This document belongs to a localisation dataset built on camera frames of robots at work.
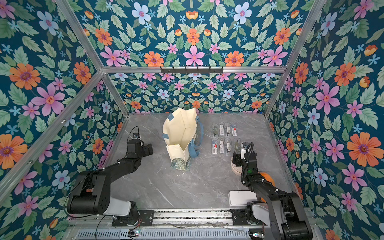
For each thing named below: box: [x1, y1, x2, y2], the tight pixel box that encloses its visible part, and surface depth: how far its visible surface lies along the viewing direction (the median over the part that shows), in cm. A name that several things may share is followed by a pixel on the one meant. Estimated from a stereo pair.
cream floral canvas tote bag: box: [162, 107, 204, 171], surface depth 92 cm
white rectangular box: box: [228, 190, 257, 206], surface depth 78 cm
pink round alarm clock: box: [230, 156, 243, 176], surface depth 88 cm
